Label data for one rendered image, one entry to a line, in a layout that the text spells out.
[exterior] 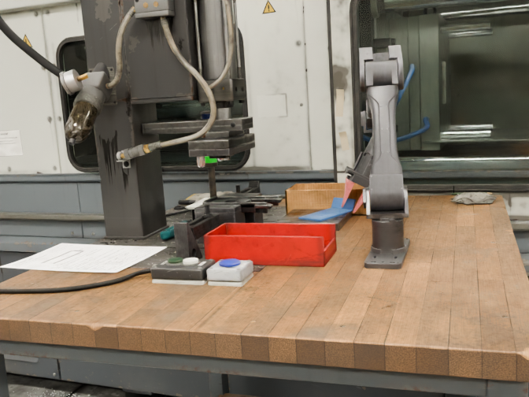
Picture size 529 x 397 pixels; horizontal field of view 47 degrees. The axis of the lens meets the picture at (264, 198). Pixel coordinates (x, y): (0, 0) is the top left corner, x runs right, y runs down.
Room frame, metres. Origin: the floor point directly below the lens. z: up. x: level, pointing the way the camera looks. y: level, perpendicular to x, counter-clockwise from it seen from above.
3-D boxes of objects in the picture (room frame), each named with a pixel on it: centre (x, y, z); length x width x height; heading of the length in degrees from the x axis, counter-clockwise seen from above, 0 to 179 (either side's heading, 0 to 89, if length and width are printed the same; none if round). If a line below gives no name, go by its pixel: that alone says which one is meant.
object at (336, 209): (1.55, -0.16, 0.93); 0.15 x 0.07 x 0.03; 136
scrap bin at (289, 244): (1.24, -0.01, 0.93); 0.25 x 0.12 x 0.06; 71
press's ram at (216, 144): (1.49, 0.16, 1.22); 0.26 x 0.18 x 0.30; 71
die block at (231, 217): (1.48, 0.09, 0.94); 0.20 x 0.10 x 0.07; 161
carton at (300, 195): (1.69, -0.20, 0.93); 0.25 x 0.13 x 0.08; 71
